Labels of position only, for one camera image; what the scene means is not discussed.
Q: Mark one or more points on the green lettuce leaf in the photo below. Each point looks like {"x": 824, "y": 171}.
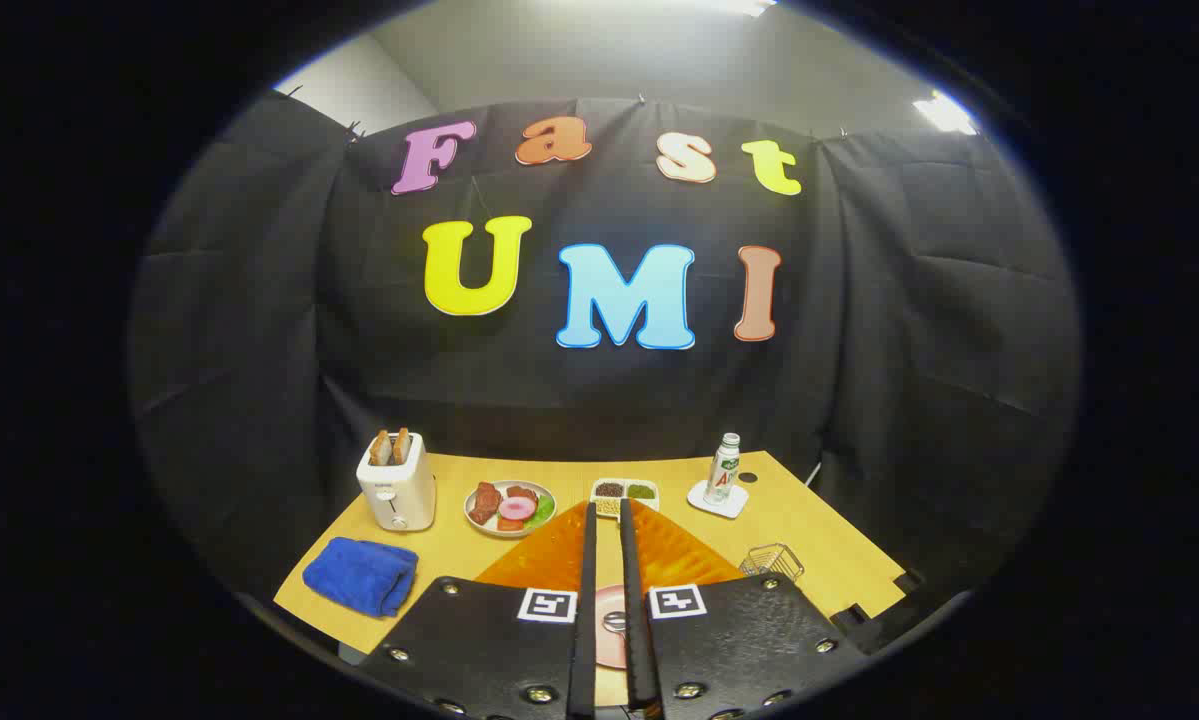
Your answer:
{"x": 544, "y": 510}

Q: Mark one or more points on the black table clamp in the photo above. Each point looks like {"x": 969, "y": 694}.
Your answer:
{"x": 851, "y": 616}
{"x": 907, "y": 580}

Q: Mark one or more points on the blue folded towel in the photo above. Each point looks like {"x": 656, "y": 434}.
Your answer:
{"x": 359, "y": 575}

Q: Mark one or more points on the pink round ham slice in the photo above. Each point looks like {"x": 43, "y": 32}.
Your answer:
{"x": 516, "y": 508}

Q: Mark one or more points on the white plate of food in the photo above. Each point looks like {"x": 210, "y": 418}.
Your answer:
{"x": 511, "y": 528}

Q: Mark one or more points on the white drink bottle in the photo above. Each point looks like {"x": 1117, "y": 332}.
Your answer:
{"x": 723, "y": 475}

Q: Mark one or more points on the brown meat pieces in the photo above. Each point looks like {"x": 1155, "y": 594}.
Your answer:
{"x": 484, "y": 503}

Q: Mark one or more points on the pink plate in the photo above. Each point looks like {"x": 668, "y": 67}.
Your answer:
{"x": 609, "y": 650}

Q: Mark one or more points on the green mung beans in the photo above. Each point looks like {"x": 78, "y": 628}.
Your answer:
{"x": 641, "y": 491}

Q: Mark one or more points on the dark red beans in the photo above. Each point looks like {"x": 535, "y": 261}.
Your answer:
{"x": 610, "y": 490}

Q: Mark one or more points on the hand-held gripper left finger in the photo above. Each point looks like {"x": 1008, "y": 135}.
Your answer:
{"x": 588, "y": 600}

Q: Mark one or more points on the white toaster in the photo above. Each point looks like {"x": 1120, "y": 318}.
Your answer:
{"x": 397, "y": 495}

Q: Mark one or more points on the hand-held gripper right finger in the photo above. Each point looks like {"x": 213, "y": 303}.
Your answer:
{"x": 633, "y": 600}

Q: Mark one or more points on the white square coaster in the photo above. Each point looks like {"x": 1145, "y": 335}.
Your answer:
{"x": 711, "y": 505}

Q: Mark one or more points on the yellow soybeans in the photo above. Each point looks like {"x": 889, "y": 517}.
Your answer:
{"x": 607, "y": 506}

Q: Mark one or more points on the black backdrop cloth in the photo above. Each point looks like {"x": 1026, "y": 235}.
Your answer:
{"x": 859, "y": 350}

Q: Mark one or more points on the white compartment dish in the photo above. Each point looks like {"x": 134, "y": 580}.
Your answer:
{"x": 626, "y": 499}

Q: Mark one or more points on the toasted bread slice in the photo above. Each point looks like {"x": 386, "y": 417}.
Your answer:
{"x": 401, "y": 447}
{"x": 380, "y": 449}

